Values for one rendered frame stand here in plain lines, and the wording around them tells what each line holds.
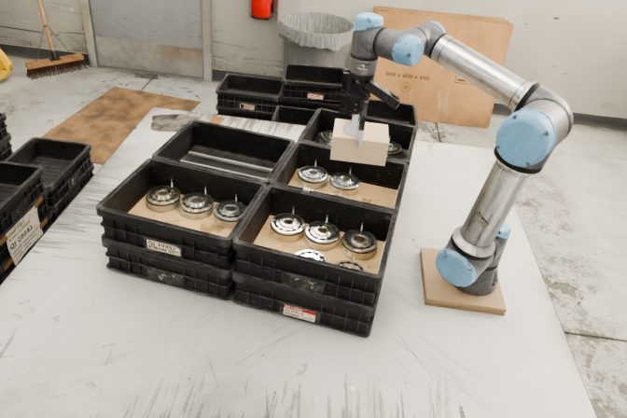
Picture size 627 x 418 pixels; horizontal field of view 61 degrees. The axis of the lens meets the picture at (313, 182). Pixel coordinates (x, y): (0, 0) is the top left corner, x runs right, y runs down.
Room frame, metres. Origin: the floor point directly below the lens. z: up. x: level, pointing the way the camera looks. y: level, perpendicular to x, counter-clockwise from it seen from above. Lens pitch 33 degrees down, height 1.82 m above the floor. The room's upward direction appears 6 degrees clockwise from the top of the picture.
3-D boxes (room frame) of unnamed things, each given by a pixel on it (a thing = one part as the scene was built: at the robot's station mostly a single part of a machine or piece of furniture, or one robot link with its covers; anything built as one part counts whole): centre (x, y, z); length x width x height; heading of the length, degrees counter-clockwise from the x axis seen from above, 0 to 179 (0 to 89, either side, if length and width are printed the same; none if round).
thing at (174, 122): (2.11, 0.65, 0.71); 0.22 x 0.19 x 0.01; 88
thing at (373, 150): (1.39, -0.12, 1.08); 0.16 x 0.12 x 0.07; 88
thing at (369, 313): (1.16, -0.03, 0.76); 0.40 x 0.30 x 0.12; 78
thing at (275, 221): (1.25, 0.06, 0.86); 0.10 x 0.10 x 0.01
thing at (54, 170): (2.02, 1.25, 0.31); 0.40 x 0.30 x 0.34; 177
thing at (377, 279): (1.16, -0.03, 0.92); 0.40 x 0.30 x 0.02; 78
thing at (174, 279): (1.25, 0.36, 0.76); 0.40 x 0.30 x 0.12; 78
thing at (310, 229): (1.23, -0.04, 0.86); 0.10 x 0.10 x 0.01
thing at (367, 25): (1.39, -0.10, 1.40); 0.09 x 0.08 x 0.11; 52
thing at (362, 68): (1.39, -0.10, 1.32); 0.08 x 0.08 x 0.05
